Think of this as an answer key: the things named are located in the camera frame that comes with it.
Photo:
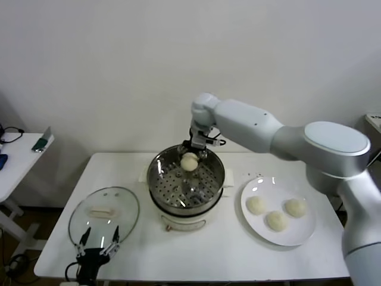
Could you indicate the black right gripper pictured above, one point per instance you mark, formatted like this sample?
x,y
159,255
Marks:
x,y
199,137

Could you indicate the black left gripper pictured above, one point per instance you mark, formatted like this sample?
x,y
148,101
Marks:
x,y
90,260

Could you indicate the white steamed baozi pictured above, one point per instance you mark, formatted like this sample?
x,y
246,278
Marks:
x,y
256,205
189,163
276,220
295,207

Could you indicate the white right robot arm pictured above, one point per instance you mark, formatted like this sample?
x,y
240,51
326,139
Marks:
x,y
253,125

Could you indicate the stainless steel steamer basket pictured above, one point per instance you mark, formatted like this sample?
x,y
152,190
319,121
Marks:
x,y
166,190

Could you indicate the round glass pot lid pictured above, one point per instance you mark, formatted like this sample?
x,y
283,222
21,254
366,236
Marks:
x,y
125,208

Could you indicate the white electric pot base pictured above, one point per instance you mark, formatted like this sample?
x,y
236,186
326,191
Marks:
x,y
181,222

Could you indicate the white round plate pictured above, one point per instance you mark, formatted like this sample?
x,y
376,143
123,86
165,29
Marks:
x,y
268,190

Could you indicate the white side table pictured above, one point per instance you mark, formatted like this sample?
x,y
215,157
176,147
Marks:
x,y
21,167

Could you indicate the blue small object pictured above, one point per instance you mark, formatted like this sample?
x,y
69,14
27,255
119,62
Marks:
x,y
3,162

